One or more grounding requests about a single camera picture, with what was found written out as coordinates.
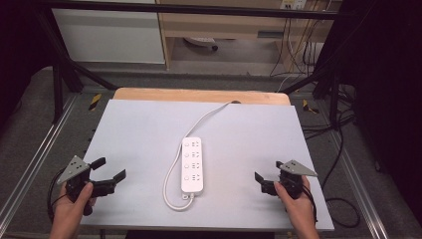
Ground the aluminium rail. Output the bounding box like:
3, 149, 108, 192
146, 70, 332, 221
327, 130, 390, 239
0, 94, 80, 227

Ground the black curtain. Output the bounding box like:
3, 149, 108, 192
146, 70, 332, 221
0, 0, 54, 127
326, 0, 422, 218

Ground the white cabinet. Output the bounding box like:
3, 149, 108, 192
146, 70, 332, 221
51, 8, 166, 65

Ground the wooden desk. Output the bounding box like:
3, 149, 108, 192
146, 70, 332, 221
155, 0, 342, 72

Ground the black metal frame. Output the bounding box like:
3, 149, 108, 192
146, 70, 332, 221
33, 0, 357, 128

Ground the white wall socket strip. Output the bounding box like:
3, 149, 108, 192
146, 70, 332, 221
280, 0, 309, 11

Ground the white power strip cable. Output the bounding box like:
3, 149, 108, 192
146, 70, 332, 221
162, 101, 235, 212

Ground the person's right hand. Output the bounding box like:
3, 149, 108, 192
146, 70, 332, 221
274, 176, 317, 227

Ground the office chair base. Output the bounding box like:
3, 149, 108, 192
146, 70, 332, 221
183, 36, 220, 52

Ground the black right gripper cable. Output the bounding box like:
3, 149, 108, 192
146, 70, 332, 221
302, 183, 319, 224

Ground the person's left hand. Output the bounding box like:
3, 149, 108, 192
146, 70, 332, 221
52, 182, 98, 222

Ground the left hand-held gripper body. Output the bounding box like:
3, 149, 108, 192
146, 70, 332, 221
56, 154, 117, 217

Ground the bundle of hanging cables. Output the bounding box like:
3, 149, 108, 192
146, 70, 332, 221
269, 9, 330, 78

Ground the white power strip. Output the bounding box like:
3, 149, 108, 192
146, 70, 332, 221
180, 136, 205, 197

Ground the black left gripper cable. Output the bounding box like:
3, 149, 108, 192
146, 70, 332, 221
47, 167, 68, 224

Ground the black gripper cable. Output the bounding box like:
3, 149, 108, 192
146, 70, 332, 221
302, 183, 319, 224
47, 167, 68, 224

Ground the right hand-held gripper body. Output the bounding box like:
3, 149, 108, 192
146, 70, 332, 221
260, 159, 318, 200

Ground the black floor cable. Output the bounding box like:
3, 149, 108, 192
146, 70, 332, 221
301, 83, 362, 229

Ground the wooden board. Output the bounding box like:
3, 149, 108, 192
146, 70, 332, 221
112, 87, 292, 107

